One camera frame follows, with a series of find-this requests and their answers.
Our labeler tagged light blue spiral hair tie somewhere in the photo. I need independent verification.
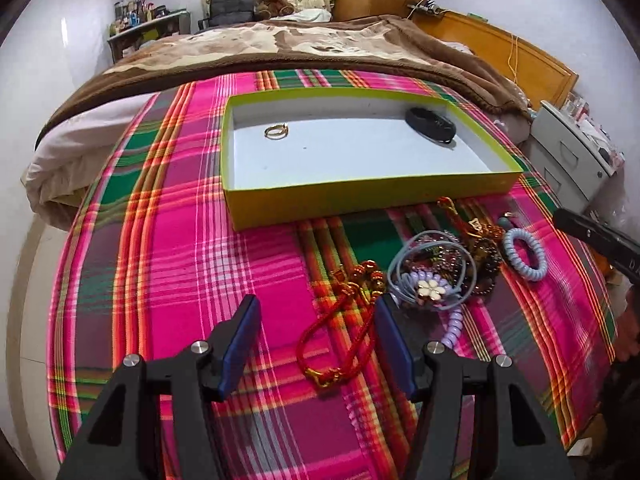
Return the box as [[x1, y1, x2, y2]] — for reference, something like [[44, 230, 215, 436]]
[[502, 227, 548, 283]]

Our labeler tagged red cord knot charm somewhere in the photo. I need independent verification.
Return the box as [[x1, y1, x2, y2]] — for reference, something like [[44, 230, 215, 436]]
[[295, 260, 386, 392]]

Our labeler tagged dark beaded bracelet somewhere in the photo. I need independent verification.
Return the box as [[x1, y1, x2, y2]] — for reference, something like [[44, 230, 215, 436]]
[[466, 219, 507, 296]]

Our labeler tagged sparkly beaded chain bracelet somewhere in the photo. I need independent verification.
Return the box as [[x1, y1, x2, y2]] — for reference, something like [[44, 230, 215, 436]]
[[406, 231, 474, 286]]

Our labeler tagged brown fleece blanket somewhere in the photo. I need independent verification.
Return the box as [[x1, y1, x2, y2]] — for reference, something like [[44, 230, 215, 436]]
[[40, 14, 528, 136]]

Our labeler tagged grey bedside drawer cabinet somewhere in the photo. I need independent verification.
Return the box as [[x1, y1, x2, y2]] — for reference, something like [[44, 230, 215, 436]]
[[522, 101, 625, 218]]

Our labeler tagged cluttered desk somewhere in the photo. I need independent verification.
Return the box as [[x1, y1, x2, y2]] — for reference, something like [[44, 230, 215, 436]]
[[107, 10, 191, 63]]

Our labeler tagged black wristband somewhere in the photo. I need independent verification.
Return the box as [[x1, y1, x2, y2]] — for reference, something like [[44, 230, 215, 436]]
[[405, 107, 457, 144]]

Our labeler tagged pink plaid tablecloth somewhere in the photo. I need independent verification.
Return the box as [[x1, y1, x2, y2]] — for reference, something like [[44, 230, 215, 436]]
[[47, 70, 615, 479]]

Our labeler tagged person's right hand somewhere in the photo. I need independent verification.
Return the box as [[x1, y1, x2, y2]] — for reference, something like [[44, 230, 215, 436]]
[[614, 286, 639, 362]]

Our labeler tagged dark grey chair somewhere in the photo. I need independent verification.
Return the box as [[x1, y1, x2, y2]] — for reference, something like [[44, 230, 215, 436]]
[[198, 0, 255, 32]]

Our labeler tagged black hair tie teal bead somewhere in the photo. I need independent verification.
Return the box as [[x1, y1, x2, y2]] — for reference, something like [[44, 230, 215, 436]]
[[497, 211, 521, 231]]

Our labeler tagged wooden headboard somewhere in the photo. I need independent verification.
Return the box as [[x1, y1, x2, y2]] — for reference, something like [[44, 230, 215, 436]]
[[412, 10, 579, 110]]

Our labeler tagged yellow-green shallow tray box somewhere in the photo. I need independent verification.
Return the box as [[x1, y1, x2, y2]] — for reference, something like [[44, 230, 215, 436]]
[[220, 88, 523, 231]]

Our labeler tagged purple spiral hair tie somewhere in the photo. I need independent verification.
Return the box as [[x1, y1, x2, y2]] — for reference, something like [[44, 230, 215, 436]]
[[404, 268, 467, 351]]

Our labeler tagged brown teddy bear santa hat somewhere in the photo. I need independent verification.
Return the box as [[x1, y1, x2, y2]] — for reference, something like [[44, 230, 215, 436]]
[[254, 0, 295, 21]]

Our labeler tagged white bed sheet mattress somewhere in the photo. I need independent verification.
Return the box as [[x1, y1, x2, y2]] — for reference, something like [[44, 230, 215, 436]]
[[21, 93, 155, 231]]

